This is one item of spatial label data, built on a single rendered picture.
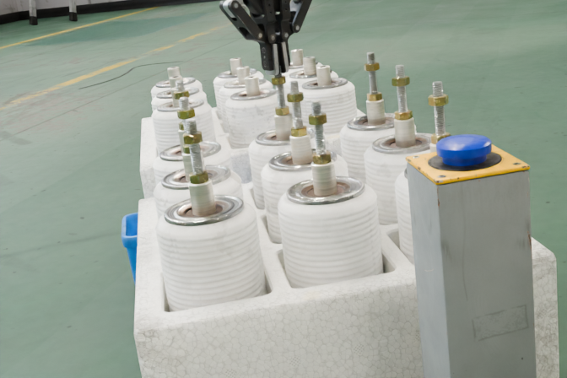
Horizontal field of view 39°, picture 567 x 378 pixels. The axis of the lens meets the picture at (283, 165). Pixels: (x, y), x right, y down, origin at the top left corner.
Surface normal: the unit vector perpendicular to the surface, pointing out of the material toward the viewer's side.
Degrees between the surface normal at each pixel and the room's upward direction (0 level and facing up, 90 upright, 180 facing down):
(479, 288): 90
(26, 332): 0
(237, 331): 90
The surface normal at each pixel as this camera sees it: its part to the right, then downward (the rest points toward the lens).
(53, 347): -0.12, -0.95
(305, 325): 0.16, 0.26
